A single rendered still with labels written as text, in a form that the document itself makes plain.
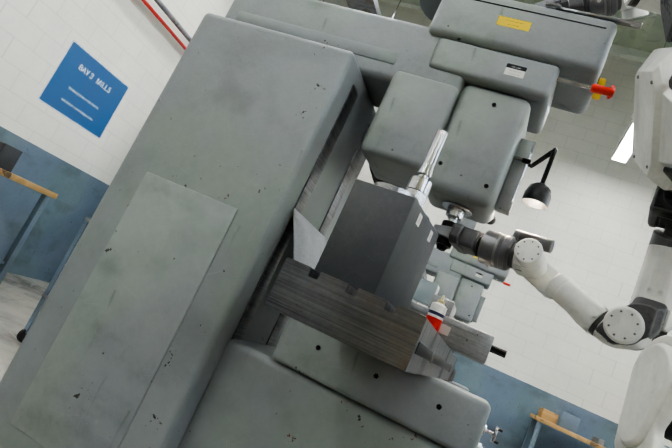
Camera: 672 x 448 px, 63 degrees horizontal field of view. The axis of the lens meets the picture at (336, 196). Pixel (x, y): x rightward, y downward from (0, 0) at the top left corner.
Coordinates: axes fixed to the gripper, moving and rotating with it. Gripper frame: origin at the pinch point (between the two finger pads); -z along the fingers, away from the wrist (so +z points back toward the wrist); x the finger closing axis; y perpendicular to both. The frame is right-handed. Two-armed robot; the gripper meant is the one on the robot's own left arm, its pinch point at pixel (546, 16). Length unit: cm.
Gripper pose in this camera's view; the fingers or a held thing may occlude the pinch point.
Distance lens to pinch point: 178.4
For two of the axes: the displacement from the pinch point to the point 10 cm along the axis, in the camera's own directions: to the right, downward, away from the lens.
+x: 3.0, 3.4, 8.9
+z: 9.5, -1.8, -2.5
